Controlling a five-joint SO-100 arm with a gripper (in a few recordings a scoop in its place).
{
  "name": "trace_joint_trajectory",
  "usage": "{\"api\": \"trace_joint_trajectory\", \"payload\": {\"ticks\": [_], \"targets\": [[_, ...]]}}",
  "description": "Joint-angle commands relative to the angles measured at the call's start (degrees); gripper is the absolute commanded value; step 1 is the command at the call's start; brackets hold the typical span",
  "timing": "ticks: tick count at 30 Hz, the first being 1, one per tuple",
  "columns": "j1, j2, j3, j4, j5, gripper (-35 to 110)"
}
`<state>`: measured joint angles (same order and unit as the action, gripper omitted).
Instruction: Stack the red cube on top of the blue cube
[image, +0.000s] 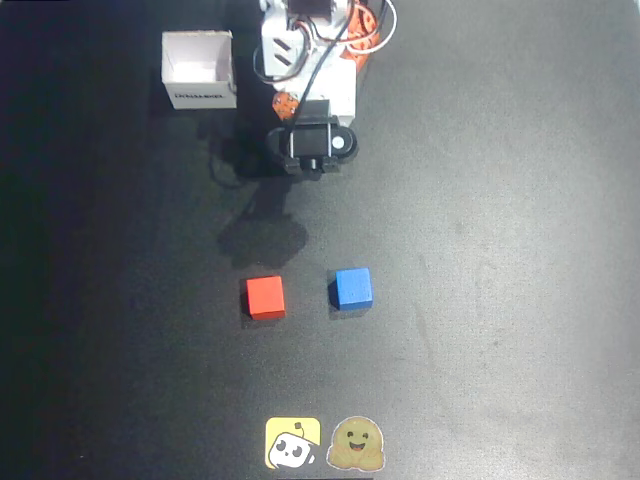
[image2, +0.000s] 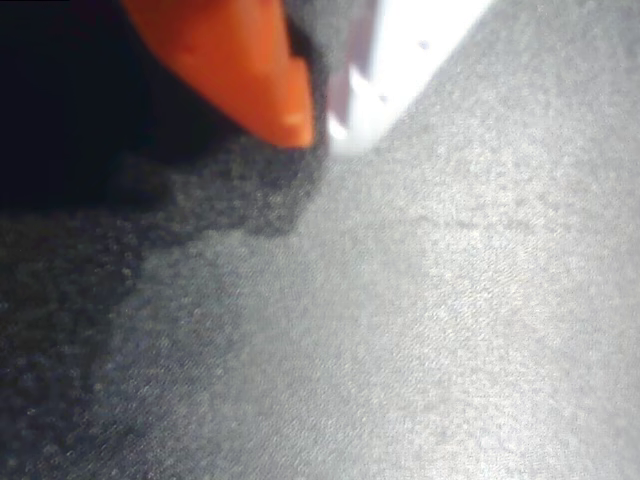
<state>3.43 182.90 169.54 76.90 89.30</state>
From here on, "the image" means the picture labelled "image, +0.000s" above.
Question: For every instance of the blue cube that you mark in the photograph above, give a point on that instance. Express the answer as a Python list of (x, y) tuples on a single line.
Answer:
[(352, 287)]

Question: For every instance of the white cardboard box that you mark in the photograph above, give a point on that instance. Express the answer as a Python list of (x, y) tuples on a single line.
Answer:
[(197, 65)]

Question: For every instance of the black gripper-mounted camera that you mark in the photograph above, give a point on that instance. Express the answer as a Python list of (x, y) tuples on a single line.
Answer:
[(310, 142)]

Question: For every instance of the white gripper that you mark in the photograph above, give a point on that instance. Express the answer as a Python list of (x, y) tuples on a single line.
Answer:
[(336, 95)]

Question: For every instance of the smiling hugging face sticker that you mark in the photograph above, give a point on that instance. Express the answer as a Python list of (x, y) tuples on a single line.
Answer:
[(356, 444)]

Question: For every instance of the red cube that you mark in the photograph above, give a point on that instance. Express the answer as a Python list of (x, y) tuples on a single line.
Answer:
[(265, 297)]

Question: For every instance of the yellow robot sticker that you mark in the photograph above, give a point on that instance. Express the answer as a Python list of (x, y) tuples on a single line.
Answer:
[(292, 442)]

